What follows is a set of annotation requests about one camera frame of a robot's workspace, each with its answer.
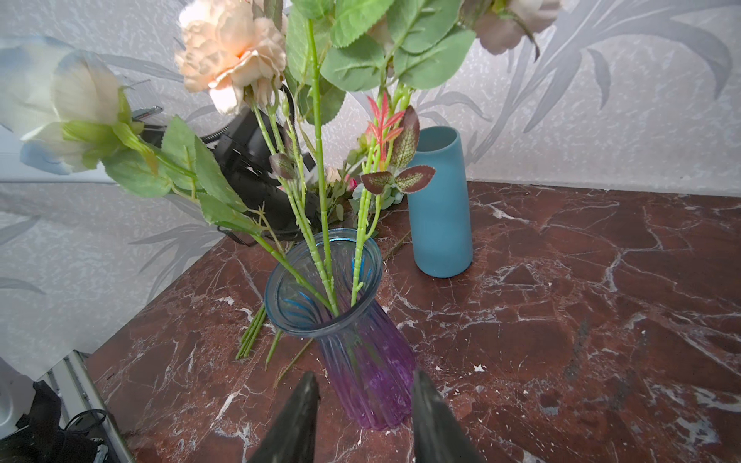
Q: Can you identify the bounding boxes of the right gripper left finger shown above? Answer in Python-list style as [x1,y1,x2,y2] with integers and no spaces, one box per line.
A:
[248,372,320,463]

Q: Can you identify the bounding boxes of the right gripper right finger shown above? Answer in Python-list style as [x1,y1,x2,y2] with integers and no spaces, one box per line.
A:
[412,370,484,463]

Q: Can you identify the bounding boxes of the blue white rose stem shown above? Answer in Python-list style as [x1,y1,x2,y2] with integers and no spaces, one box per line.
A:
[1,37,337,311]

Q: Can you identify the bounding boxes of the pink rose flower stem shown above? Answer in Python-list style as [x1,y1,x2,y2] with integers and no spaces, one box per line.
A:
[284,0,477,318]

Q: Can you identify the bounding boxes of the pale pink peony flower stem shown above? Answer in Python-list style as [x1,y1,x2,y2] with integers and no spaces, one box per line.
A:
[459,0,562,58]

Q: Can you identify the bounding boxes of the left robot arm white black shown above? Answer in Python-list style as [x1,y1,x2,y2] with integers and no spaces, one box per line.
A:
[143,109,321,240]

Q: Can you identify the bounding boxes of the purple blue glass vase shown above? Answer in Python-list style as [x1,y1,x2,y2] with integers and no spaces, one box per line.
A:
[264,229,416,430]

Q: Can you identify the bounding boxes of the teal ceramic cylinder vase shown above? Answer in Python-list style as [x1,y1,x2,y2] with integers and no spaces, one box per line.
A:
[407,127,474,278]

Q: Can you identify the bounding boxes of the pink white flower bunch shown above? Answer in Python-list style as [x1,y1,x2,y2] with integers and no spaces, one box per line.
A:
[235,168,404,360]

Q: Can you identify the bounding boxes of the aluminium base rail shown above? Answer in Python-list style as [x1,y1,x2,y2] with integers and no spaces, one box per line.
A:
[40,350,135,463]

